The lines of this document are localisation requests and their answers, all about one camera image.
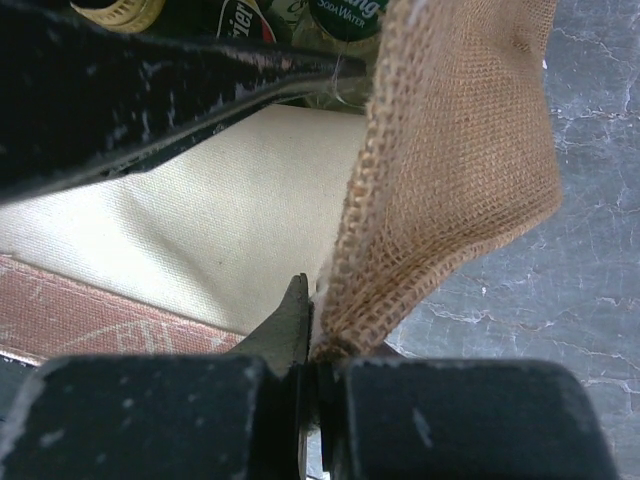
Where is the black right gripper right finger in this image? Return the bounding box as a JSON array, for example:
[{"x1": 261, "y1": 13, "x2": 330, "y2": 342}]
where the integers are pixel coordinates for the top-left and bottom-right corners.
[{"x1": 317, "y1": 357, "x2": 615, "y2": 479}]

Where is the brown wooden board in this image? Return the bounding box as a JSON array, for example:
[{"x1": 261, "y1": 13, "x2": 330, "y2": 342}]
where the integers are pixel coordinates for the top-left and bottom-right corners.
[{"x1": 1, "y1": 255, "x2": 243, "y2": 366}]

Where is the green perrier glass bottle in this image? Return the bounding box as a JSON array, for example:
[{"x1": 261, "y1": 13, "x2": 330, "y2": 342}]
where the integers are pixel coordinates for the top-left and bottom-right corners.
[{"x1": 214, "y1": 0, "x2": 276, "y2": 43}]

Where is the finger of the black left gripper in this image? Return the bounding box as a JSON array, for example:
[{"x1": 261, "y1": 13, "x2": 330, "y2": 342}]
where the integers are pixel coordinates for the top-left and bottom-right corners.
[{"x1": 1, "y1": 1, "x2": 366, "y2": 200}]

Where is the burlap canvas tote bag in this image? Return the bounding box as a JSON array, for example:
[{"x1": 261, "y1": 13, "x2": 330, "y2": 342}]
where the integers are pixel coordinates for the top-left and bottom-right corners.
[{"x1": 1, "y1": 1, "x2": 562, "y2": 360}]

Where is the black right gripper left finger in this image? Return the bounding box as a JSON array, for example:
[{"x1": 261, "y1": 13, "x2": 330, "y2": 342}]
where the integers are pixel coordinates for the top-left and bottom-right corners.
[{"x1": 1, "y1": 274, "x2": 311, "y2": 479}]

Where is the gold-capped glass bottle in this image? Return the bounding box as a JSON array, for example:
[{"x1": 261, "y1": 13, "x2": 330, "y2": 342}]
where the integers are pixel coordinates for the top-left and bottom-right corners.
[{"x1": 70, "y1": 0, "x2": 166, "y2": 33}]

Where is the green soda water bottle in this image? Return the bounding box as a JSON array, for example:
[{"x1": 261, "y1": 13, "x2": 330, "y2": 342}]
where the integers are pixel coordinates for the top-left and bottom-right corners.
[{"x1": 292, "y1": 0, "x2": 388, "y2": 113}]

